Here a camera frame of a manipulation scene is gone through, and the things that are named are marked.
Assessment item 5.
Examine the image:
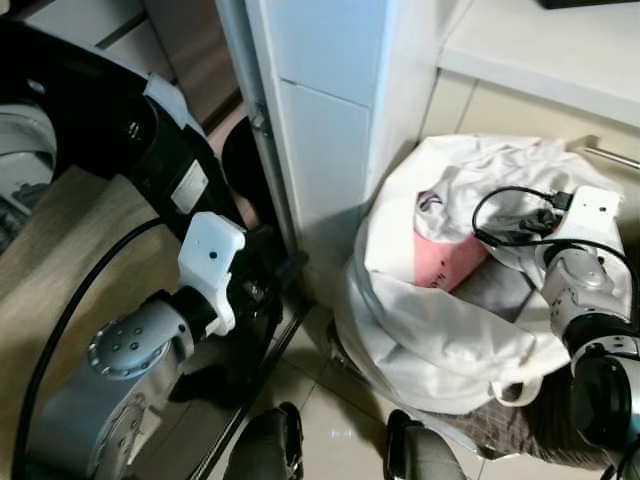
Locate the pink garment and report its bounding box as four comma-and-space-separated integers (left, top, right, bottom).
413, 224, 491, 293

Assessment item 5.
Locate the dark round bin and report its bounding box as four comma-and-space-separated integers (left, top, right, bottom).
221, 118, 271, 223

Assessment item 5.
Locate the white garment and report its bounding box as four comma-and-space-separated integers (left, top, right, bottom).
415, 138, 601, 246

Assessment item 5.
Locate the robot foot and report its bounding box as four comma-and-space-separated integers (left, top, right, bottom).
384, 408, 481, 480
222, 402, 305, 480

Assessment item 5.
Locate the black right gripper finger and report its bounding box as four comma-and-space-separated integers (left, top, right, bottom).
482, 208, 527, 247

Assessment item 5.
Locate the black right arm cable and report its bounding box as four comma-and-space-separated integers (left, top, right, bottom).
470, 186, 640, 301

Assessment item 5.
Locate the white laundry bag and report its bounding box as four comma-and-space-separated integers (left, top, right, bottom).
335, 134, 640, 417

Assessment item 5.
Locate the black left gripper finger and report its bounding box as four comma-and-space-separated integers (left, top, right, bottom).
270, 248, 311, 301

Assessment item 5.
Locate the white counter shelf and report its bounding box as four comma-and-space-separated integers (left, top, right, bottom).
438, 0, 640, 129

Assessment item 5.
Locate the white cabinet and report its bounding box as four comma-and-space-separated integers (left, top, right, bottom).
215, 0, 471, 306

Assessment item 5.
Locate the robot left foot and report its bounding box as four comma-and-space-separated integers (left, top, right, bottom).
222, 402, 305, 480

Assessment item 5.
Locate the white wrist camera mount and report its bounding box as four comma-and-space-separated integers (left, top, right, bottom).
548, 186, 623, 253
177, 211, 247, 337

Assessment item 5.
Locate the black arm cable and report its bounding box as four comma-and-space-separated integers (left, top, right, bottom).
470, 186, 640, 301
14, 216, 171, 471

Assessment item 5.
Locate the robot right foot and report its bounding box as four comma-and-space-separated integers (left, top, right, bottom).
384, 408, 481, 480

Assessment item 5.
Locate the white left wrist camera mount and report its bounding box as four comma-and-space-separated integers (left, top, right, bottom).
177, 211, 247, 337

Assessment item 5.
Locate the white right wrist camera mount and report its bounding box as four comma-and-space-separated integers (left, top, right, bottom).
548, 186, 623, 253

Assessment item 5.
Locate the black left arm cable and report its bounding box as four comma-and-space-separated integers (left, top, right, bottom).
14, 216, 171, 471

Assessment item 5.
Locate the metal bar handle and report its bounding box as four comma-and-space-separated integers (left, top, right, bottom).
568, 140, 640, 173

